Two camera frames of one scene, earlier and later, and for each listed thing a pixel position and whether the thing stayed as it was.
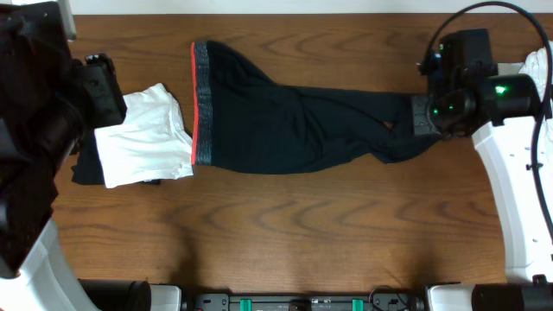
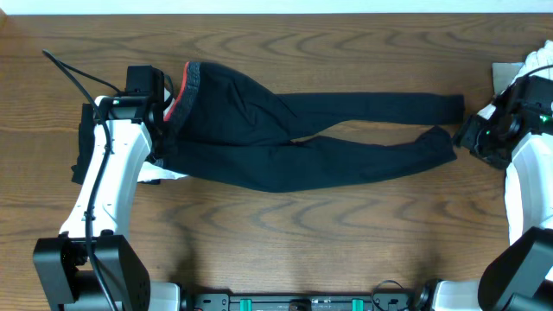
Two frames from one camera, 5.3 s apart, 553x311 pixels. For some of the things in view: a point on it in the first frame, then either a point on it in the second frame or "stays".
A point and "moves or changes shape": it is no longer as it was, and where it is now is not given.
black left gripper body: x=102 y=108 → x=158 y=146
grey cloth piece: x=507 y=68 stays
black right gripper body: x=422 y=125 → x=479 y=138
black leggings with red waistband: x=243 y=122 moves or changes shape
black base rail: x=380 y=301 stays
